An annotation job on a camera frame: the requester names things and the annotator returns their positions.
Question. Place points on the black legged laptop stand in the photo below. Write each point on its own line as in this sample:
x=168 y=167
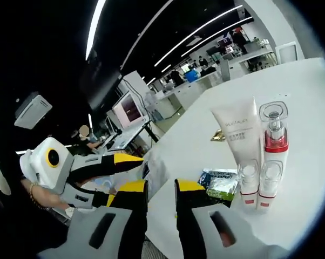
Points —
x=151 y=133

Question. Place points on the white ceiling air conditioner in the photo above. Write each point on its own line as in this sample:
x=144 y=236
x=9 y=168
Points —
x=33 y=110

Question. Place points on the wide ceiling light strip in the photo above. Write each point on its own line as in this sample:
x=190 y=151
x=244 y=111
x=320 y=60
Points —
x=93 y=29

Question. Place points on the large white skincare bottle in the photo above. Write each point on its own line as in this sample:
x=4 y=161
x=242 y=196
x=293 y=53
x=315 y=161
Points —
x=276 y=145

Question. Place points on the long white office desk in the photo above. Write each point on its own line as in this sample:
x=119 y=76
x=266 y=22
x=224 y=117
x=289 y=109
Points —
x=184 y=94

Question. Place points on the white blurry cloth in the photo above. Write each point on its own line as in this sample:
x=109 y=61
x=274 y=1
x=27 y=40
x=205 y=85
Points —
x=0 y=172

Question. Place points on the gold skincare sachet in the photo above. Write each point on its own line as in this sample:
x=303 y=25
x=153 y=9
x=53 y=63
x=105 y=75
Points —
x=219 y=135

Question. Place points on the green black skincare sachet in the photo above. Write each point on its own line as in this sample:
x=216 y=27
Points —
x=219 y=186

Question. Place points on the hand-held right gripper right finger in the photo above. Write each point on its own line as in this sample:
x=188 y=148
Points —
x=189 y=215

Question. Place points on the person's left hand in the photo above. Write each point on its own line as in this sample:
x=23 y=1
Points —
x=51 y=198

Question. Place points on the long ceiling light strip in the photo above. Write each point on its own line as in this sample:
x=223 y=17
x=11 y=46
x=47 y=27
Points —
x=219 y=33
x=205 y=27

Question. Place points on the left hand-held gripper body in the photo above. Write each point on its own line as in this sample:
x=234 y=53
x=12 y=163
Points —
x=43 y=172

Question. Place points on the white desk with legs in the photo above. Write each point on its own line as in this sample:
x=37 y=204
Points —
x=249 y=56

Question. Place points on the white framed chair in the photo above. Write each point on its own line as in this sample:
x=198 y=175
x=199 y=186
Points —
x=286 y=52

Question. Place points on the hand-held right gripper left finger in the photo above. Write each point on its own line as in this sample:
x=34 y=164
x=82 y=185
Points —
x=124 y=215

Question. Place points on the open white laptop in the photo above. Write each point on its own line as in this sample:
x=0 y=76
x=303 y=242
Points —
x=127 y=110

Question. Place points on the large black screen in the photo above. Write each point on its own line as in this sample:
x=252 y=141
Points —
x=103 y=89

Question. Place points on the white skincare tube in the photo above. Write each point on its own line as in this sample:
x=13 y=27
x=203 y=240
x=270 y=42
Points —
x=240 y=129

